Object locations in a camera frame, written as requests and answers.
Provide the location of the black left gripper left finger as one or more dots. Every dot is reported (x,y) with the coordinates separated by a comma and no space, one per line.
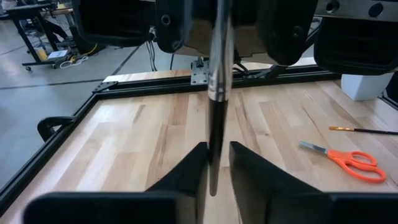
(155,205)

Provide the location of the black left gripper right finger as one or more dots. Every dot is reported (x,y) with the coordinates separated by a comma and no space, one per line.
(280,202)

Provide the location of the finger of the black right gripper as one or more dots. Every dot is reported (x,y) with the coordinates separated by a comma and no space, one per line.
(273,31)
(180,31)

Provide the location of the black paintbrush with orange tip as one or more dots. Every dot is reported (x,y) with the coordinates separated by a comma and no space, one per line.
(367,131)

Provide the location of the long black paintbrush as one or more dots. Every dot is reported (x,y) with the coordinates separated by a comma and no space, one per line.
(219,130)

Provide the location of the green plant in white pot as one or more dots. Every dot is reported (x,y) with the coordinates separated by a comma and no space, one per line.
(363,88)

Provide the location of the orange scissors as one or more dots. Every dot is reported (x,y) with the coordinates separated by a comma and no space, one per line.
(337,158)

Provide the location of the white paper stack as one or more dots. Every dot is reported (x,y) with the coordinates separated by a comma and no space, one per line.
(58,54)

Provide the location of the black equipment cart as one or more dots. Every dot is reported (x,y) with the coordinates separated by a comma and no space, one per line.
(29,7)

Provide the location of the silver mounting bracket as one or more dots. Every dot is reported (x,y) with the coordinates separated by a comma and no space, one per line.
(199,73)

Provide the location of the black aluminium table frame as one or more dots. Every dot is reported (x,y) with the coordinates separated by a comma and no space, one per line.
(149,89)

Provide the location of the black frame clamp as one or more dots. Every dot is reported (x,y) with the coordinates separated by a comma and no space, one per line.
(43,126)

